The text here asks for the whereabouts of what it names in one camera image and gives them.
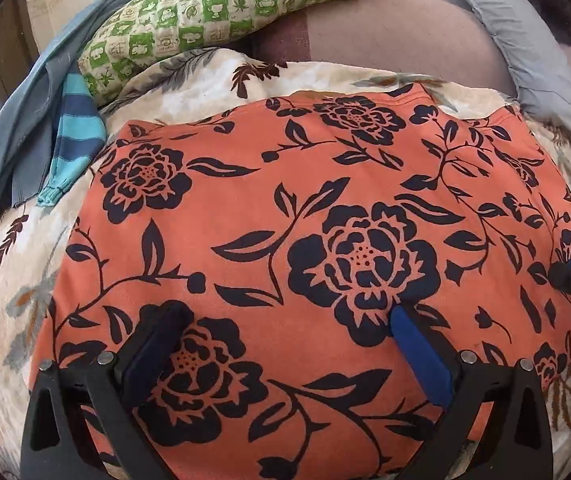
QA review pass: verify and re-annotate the leaf print blanket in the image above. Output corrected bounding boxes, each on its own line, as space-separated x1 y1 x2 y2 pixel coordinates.
0 47 571 480

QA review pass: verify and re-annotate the green checkered pillow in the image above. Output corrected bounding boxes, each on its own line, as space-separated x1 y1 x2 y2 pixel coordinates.
76 0 377 106

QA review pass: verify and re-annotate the teal striped garment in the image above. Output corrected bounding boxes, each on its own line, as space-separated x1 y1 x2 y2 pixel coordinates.
36 72 107 208

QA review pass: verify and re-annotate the orange floral shirt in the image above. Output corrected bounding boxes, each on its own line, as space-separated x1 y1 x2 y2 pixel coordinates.
30 82 571 478

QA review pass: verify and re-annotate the grey pillow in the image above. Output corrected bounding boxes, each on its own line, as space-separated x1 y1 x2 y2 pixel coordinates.
428 0 571 140

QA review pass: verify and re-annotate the blue-grey garment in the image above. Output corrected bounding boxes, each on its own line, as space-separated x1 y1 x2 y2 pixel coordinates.
0 0 139 241

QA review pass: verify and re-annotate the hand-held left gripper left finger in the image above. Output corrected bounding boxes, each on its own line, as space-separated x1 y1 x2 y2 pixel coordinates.
20 301 195 480

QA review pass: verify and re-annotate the pink mattress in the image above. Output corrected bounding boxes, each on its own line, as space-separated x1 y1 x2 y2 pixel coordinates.
250 0 519 98

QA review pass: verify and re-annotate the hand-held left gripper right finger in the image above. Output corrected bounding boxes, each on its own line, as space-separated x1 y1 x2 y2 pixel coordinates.
389 305 553 480

